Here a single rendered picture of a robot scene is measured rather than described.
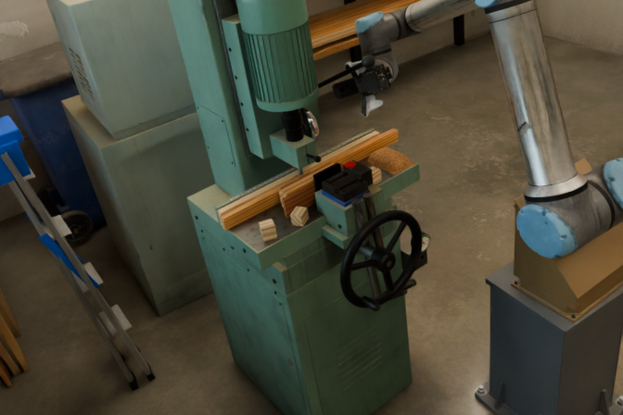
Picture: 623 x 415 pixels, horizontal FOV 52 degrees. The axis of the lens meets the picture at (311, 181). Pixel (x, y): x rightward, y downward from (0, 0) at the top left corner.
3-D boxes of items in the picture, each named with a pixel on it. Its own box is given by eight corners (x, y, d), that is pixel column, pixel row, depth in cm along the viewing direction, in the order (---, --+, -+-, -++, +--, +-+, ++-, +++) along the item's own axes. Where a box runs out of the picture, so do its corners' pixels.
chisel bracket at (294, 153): (299, 174, 185) (295, 149, 180) (273, 159, 195) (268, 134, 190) (320, 164, 188) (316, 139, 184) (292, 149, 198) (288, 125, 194)
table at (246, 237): (280, 287, 166) (276, 270, 163) (222, 239, 188) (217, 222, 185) (443, 190, 193) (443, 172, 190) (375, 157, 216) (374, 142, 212)
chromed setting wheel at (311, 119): (316, 150, 201) (311, 114, 195) (293, 138, 210) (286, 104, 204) (324, 146, 203) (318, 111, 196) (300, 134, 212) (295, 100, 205)
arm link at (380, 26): (375, 11, 204) (386, 50, 207) (347, 20, 199) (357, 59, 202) (393, 6, 196) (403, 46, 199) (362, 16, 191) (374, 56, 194)
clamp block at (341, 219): (347, 238, 175) (343, 211, 170) (317, 219, 184) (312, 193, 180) (387, 215, 181) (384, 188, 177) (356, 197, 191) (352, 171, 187)
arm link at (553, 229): (617, 239, 157) (547, -70, 143) (570, 269, 150) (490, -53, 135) (566, 232, 171) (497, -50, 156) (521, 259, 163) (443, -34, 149)
